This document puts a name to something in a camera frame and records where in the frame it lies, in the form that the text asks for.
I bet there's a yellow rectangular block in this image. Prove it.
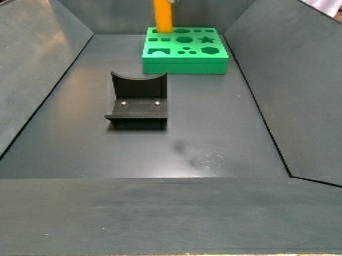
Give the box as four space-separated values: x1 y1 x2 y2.
153 0 174 33

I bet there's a black curved fixture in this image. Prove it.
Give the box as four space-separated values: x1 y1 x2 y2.
104 73 168 130

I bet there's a green foam shape board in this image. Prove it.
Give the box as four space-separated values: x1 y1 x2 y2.
141 27 228 74

